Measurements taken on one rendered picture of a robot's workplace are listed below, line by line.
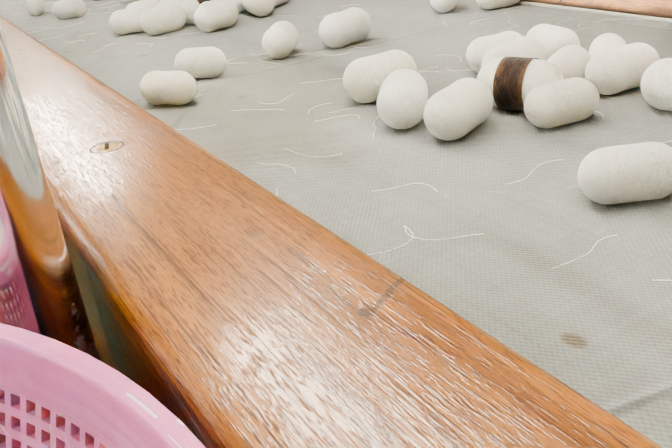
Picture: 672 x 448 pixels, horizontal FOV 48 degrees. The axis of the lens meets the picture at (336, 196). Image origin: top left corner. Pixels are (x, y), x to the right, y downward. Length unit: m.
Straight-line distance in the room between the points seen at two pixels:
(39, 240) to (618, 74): 0.24
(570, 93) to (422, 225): 0.10
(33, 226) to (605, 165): 0.16
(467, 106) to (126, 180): 0.13
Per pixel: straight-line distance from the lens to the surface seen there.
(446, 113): 0.29
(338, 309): 0.15
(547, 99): 0.30
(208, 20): 0.58
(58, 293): 0.19
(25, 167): 0.18
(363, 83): 0.35
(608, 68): 0.34
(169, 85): 0.39
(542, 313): 0.19
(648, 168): 0.24
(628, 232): 0.23
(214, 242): 0.19
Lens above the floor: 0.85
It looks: 24 degrees down
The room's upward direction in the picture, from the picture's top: 7 degrees counter-clockwise
